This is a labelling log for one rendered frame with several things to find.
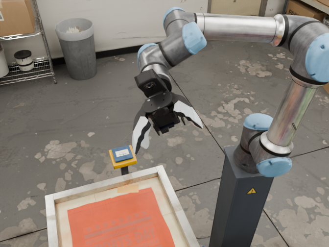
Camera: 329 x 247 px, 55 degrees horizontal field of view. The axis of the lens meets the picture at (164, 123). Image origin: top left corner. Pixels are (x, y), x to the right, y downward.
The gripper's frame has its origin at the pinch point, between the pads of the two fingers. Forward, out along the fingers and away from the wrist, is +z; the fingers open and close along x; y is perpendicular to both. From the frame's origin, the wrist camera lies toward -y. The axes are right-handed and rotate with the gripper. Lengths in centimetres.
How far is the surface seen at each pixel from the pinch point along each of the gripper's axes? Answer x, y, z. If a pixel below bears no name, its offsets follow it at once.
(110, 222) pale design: 51, 69, -29
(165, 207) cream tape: 28, 79, -33
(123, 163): 45, 75, -63
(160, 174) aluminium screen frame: 26, 78, -50
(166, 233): 28, 78, -20
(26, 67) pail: 184, 117, -305
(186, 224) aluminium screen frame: 19, 78, -20
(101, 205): 55, 68, -39
